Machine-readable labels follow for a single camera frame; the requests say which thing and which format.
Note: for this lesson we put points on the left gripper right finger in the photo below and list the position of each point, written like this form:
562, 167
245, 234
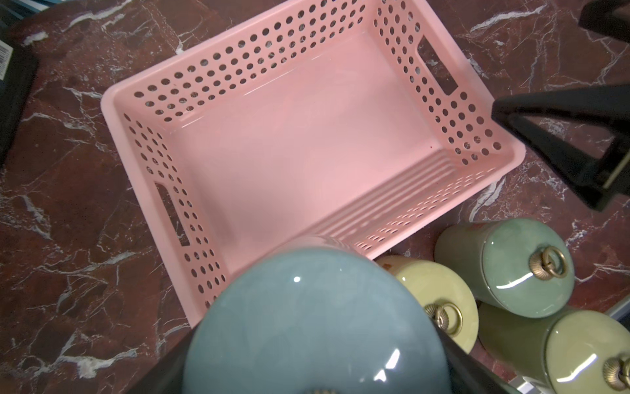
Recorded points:
467, 375

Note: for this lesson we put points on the pink plastic basket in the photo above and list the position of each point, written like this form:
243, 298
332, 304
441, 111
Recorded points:
358, 120

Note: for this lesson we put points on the yellow black toolbox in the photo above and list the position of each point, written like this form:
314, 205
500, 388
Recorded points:
18, 71

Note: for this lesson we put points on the olive tea canister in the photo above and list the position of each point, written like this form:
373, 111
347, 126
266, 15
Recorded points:
443, 294
572, 351

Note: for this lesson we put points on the blue-grey tea canister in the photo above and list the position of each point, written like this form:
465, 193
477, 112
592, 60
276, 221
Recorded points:
316, 318

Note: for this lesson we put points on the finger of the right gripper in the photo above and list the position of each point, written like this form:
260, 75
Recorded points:
595, 179
605, 17

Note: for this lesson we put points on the green tea canister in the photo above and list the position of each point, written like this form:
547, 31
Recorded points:
519, 265

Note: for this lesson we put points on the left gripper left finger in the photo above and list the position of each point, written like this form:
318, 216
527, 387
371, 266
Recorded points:
167, 376

